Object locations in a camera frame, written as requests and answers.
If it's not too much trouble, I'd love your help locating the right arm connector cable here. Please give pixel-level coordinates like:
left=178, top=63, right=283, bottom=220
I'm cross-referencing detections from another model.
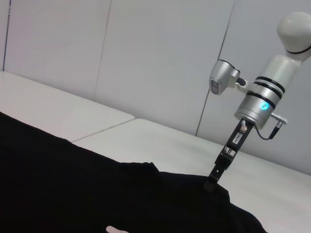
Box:
left=252, top=113, right=289, bottom=141

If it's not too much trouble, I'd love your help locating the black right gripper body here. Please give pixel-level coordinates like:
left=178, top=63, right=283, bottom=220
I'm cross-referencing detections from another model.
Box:
left=222, top=117, right=253, bottom=156

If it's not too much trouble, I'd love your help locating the black t-shirt with FREE print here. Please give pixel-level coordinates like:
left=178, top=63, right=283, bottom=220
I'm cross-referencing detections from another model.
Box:
left=0, top=111, right=266, bottom=233

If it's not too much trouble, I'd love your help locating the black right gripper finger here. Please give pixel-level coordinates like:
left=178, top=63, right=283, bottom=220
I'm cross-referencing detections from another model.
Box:
left=205, top=153, right=236, bottom=192

